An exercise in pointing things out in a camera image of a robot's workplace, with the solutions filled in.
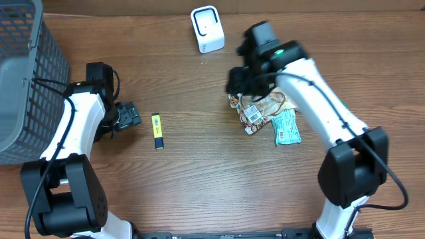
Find yellow glue stick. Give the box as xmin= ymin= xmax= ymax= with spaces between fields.
xmin=151 ymin=113 xmax=164 ymax=149

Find brown white snack pouch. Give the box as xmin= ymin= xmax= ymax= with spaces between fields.
xmin=228 ymin=87 xmax=298 ymax=135

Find teal wet wipes packet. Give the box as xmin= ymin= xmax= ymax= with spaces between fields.
xmin=272 ymin=109 xmax=301 ymax=145

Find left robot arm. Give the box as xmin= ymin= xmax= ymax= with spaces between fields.
xmin=20 ymin=62 xmax=142 ymax=239

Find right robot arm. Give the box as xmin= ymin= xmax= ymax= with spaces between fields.
xmin=226 ymin=21 xmax=388 ymax=238

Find white barcode scanner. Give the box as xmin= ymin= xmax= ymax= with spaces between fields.
xmin=190 ymin=5 xmax=225 ymax=54

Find grey plastic mesh basket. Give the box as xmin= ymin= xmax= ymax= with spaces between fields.
xmin=1 ymin=0 xmax=70 ymax=165

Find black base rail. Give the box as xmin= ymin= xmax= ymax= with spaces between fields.
xmin=135 ymin=228 xmax=313 ymax=239

